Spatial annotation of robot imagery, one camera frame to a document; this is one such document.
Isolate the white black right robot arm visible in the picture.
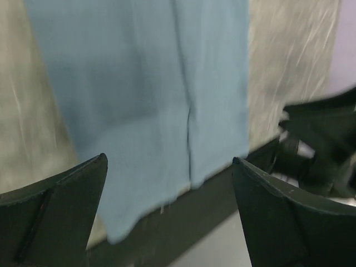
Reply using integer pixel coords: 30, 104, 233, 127
273, 87, 355, 198

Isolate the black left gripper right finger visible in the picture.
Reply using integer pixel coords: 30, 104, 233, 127
232, 157, 355, 266

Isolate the grey-blue t shirt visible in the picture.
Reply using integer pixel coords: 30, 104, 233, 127
25, 1, 249, 244

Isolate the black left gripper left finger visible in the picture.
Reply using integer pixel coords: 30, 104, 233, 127
1, 153, 108, 266

